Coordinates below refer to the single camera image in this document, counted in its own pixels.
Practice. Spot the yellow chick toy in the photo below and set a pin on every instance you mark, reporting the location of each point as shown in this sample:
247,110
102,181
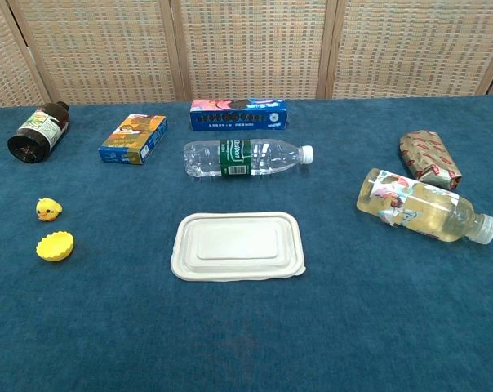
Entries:
47,209

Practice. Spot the beige lidded food container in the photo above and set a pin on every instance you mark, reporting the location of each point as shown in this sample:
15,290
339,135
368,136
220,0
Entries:
238,245

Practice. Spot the clear water bottle green label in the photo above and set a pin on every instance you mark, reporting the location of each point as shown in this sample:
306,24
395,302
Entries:
205,159

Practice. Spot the blue cookie box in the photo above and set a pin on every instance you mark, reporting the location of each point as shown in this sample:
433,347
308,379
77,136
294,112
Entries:
238,119

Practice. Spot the orange and blue carton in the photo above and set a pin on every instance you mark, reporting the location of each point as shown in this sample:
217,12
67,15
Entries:
132,136

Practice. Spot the woven folding screen panel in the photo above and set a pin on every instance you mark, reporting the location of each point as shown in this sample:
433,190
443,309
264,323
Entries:
414,49
250,49
1,61
103,49

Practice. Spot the yellow drink bottle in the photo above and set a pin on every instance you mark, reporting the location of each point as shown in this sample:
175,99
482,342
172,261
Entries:
414,204

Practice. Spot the blue table cloth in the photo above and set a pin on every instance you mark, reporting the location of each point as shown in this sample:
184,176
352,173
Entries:
107,310

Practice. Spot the red patterned snack pack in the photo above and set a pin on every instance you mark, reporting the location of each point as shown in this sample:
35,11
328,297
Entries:
428,157

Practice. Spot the yellow eggshell cup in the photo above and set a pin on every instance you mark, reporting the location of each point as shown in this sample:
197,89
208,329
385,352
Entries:
52,250

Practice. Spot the brown glass bottle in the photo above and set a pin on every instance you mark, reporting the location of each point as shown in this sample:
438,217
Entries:
38,130

